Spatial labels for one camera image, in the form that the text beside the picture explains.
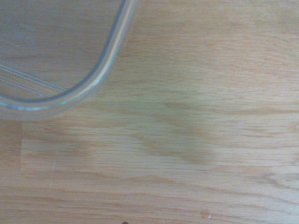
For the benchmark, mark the clear rectangular plastic container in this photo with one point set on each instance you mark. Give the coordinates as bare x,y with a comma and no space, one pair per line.
49,46

